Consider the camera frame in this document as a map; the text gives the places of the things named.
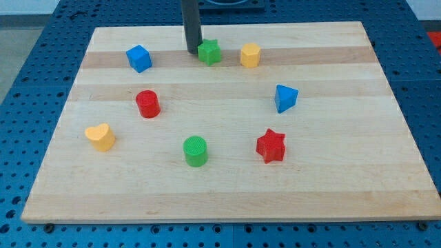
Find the green star block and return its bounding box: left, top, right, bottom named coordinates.
left=197, top=39, right=221, bottom=66

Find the green cylinder block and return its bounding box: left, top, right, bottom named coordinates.
left=183, top=136, right=208, bottom=167

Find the yellow heart block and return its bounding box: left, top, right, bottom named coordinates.
left=84, top=123, right=116, bottom=152

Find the blue triangle block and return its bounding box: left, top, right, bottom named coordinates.
left=274, top=85, right=299, bottom=114

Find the blue cube block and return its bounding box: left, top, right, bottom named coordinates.
left=126, top=45, right=152, bottom=73

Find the red star block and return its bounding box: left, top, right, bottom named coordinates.
left=256, top=128, right=286, bottom=164

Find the yellow hexagon block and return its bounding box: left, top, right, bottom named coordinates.
left=240, top=43, right=261, bottom=68

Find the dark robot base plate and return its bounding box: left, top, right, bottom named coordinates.
left=198, top=0, right=265, bottom=10

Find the dark grey cylindrical pointer rod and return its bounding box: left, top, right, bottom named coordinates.
left=181, top=0, right=203, bottom=54

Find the red cylinder block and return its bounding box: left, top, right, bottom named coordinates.
left=135, top=90, right=161, bottom=118

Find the light wooden board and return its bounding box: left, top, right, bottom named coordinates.
left=21, top=21, right=440, bottom=224

